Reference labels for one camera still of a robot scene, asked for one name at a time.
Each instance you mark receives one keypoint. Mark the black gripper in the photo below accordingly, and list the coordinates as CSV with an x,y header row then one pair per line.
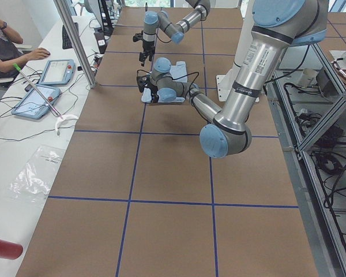
x,y
153,92
147,47

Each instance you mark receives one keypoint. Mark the light blue button shirt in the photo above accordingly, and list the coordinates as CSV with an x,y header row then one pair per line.
x,y
177,72

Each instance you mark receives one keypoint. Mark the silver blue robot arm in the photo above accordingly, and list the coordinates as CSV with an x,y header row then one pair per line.
x,y
277,26
160,20

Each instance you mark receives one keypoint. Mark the person's hand on mouse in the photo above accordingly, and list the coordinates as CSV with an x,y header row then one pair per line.
x,y
38,54

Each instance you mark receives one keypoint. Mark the upper blue teach pendant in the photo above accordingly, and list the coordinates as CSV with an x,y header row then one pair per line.
x,y
57,72

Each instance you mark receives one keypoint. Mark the blue teach pendant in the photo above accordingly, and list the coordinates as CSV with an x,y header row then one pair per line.
x,y
33,106
57,72

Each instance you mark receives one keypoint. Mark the long grabber stick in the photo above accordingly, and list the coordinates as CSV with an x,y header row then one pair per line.
x,y
60,117

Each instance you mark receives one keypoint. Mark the lower blue teach pendant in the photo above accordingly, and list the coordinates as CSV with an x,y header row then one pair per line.
x,y
33,106

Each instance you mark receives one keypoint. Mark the seated person grey shirt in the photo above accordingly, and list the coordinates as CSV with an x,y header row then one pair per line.
x,y
9,54

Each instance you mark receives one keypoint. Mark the clear plastic bag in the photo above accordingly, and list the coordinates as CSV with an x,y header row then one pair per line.
x,y
34,182

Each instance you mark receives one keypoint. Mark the red cylinder bottle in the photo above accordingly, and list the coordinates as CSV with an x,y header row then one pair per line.
x,y
10,250

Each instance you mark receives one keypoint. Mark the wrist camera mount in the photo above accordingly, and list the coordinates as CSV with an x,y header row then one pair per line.
x,y
138,37
142,82

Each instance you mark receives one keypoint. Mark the aluminium frame post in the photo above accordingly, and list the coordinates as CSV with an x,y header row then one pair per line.
x,y
66,17

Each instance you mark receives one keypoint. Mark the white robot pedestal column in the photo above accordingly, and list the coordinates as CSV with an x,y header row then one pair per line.
x,y
225,82

